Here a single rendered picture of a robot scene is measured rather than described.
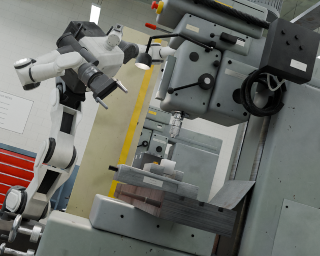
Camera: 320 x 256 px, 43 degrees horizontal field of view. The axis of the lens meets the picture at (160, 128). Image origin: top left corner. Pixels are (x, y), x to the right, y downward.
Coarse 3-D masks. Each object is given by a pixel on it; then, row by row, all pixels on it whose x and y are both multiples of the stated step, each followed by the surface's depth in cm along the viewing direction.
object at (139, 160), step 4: (144, 152) 214; (148, 152) 217; (152, 152) 216; (136, 156) 229; (140, 156) 218; (144, 156) 213; (148, 156) 214; (152, 156) 214; (156, 156) 215; (160, 156) 220; (136, 160) 226; (140, 160) 216; (144, 160) 213; (148, 160) 214; (152, 160) 214; (156, 160) 215; (160, 160) 215; (136, 164) 223; (140, 164) 213; (144, 164) 213; (140, 168) 212; (128, 184) 226
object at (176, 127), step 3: (174, 123) 185; (177, 123) 185; (180, 123) 185; (171, 126) 186; (174, 126) 185; (177, 126) 185; (180, 126) 186; (171, 129) 185; (174, 129) 184; (177, 129) 185; (180, 129) 186; (171, 132) 185; (174, 132) 184; (177, 132) 184; (177, 135) 185
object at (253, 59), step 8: (256, 40) 188; (264, 40) 189; (256, 48) 188; (224, 56) 185; (232, 56) 185; (240, 56) 186; (248, 56) 187; (256, 56) 188; (248, 64) 186; (256, 64) 187; (312, 80) 192; (264, 88) 200
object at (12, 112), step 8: (0, 96) 1032; (8, 96) 1036; (16, 96) 1041; (0, 104) 1030; (8, 104) 1034; (16, 104) 1039; (24, 104) 1043; (32, 104) 1047; (0, 112) 1028; (8, 112) 1032; (16, 112) 1036; (24, 112) 1041; (0, 120) 1026; (8, 120) 1030; (16, 120) 1034; (24, 120) 1038; (8, 128) 1028; (16, 128) 1032; (24, 128) 1036
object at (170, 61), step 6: (168, 60) 188; (174, 60) 188; (168, 66) 187; (168, 72) 187; (162, 78) 186; (168, 78) 187; (162, 84) 186; (168, 84) 186; (162, 90) 185; (156, 96) 185; (162, 96) 185
